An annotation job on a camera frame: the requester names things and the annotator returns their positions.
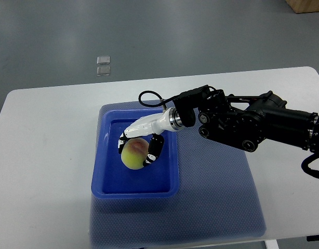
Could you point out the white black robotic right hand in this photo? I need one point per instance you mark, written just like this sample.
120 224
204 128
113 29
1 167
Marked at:
151 128

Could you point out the green red peach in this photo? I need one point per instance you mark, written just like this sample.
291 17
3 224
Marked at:
134 153

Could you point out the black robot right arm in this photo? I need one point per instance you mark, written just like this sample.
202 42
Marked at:
244 122

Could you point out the lower metal floor plate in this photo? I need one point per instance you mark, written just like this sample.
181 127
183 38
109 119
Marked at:
103 70

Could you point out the metal floor plate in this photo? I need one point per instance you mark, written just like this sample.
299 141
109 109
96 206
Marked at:
102 60
103 70

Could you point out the upper metal floor plate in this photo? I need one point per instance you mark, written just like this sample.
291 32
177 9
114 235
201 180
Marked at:
102 60

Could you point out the blue plastic tray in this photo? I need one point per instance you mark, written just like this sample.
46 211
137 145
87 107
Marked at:
119 176

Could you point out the blue mesh table mat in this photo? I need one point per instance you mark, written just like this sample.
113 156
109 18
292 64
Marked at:
196 191

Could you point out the white table leg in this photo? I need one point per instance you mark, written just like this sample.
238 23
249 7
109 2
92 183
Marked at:
271 244

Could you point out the wooden box corner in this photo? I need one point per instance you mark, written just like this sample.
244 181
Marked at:
303 6

